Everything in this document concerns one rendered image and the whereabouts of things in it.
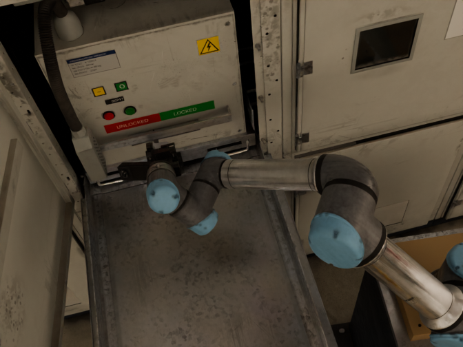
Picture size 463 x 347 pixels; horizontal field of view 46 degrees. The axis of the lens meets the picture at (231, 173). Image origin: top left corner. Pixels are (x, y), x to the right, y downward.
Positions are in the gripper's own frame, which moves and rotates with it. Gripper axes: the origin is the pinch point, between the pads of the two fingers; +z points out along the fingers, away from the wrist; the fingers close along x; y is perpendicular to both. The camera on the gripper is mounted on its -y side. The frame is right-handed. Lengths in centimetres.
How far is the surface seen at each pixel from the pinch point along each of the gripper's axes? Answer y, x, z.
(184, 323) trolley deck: -1, -39, -32
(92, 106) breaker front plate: -11.9, 17.1, -3.9
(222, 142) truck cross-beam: 21.3, -6.9, 8.7
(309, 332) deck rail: 30, -44, -42
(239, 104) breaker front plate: 28.0, 6.2, 2.5
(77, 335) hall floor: -55, -93, 44
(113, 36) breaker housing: -0.6, 35.4, -13.8
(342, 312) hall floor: 57, -102, 27
